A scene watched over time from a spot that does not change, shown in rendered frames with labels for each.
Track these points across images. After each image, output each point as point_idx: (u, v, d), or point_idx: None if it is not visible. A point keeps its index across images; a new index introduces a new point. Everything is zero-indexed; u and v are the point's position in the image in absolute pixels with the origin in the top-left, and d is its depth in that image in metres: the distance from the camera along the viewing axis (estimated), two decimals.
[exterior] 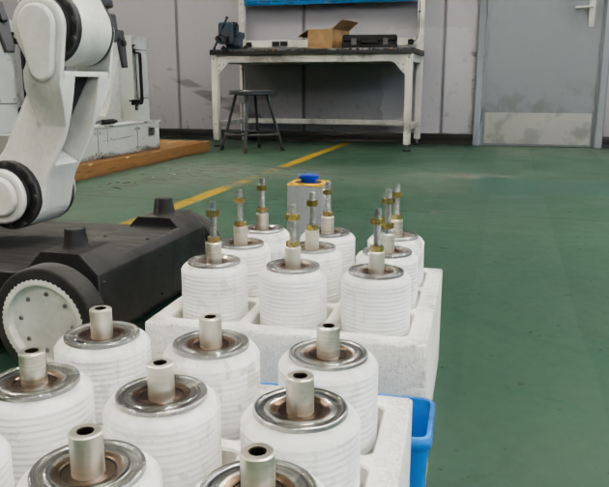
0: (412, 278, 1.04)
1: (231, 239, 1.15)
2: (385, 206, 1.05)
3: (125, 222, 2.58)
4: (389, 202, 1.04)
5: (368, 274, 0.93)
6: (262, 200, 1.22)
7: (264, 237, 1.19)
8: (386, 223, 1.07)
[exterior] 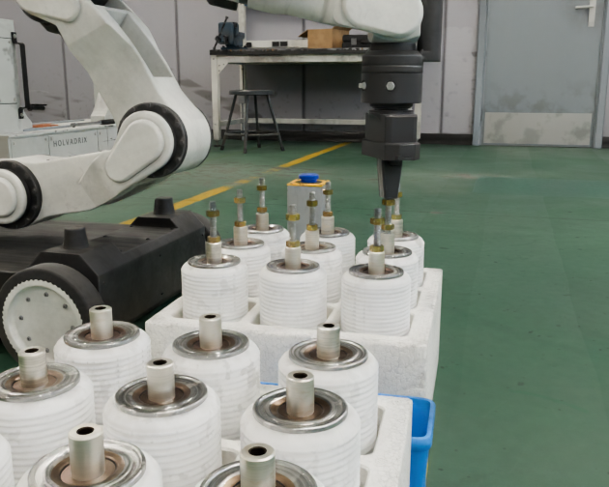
0: (412, 278, 1.04)
1: (231, 239, 1.15)
2: (391, 208, 1.05)
3: (125, 222, 2.58)
4: (383, 202, 1.05)
5: (368, 274, 0.93)
6: (262, 200, 1.22)
7: (264, 237, 1.19)
8: (392, 226, 1.05)
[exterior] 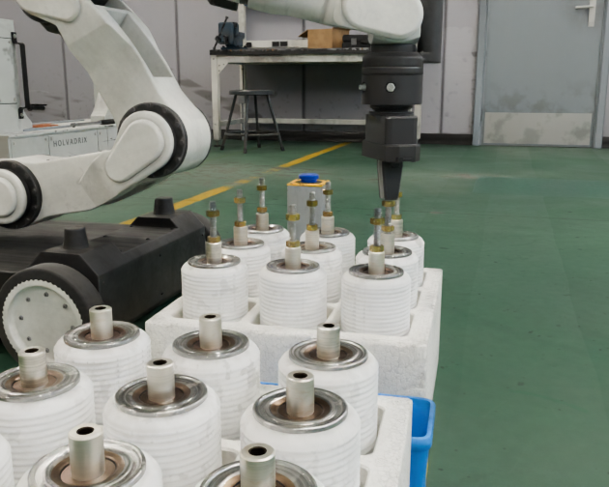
0: (412, 278, 1.04)
1: (231, 239, 1.15)
2: (387, 210, 1.05)
3: (125, 222, 2.58)
4: (393, 204, 1.05)
5: (368, 274, 0.93)
6: (262, 200, 1.22)
7: (264, 237, 1.19)
8: (382, 227, 1.06)
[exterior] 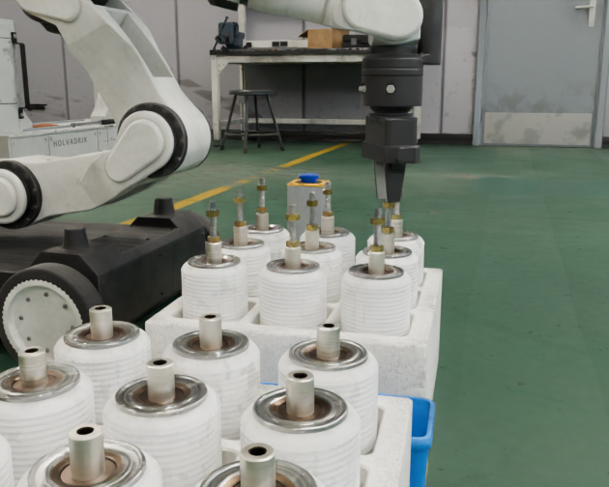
0: (412, 278, 1.04)
1: (231, 239, 1.15)
2: (386, 210, 1.06)
3: (125, 222, 2.58)
4: (386, 206, 1.04)
5: (368, 274, 0.93)
6: (262, 200, 1.22)
7: (264, 237, 1.19)
8: (389, 227, 1.07)
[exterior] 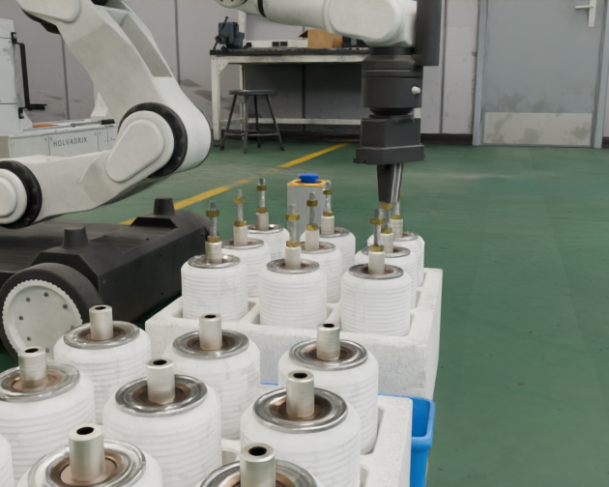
0: None
1: (231, 239, 1.15)
2: (384, 212, 1.05)
3: (125, 222, 2.58)
4: (391, 207, 1.05)
5: (368, 274, 0.93)
6: (262, 200, 1.22)
7: (264, 237, 1.19)
8: (380, 229, 1.06)
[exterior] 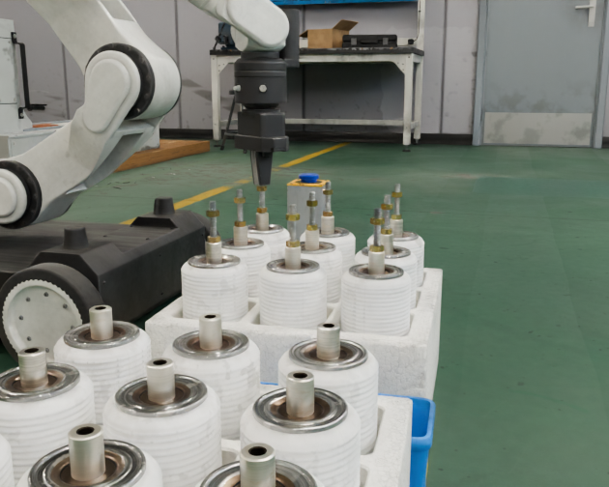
0: None
1: (231, 239, 1.15)
2: (384, 213, 1.05)
3: (125, 222, 2.58)
4: (392, 207, 1.05)
5: (368, 274, 0.93)
6: (264, 200, 1.22)
7: (264, 237, 1.19)
8: (381, 230, 1.06)
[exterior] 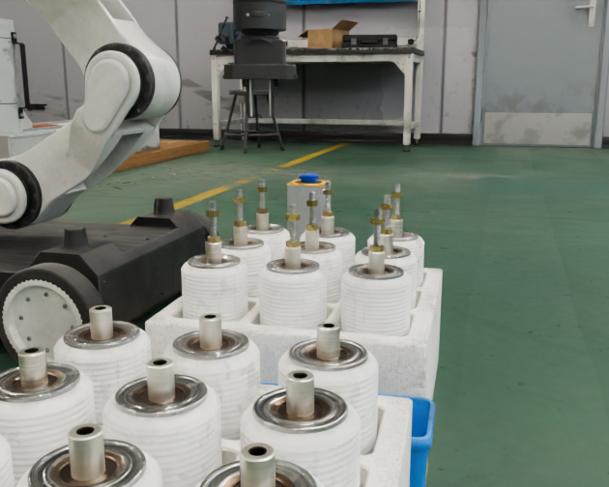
0: None
1: (231, 239, 1.15)
2: (384, 213, 1.05)
3: (125, 222, 2.58)
4: (392, 207, 1.05)
5: (368, 274, 0.93)
6: (263, 202, 1.22)
7: (256, 237, 1.19)
8: (381, 230, 1.06)
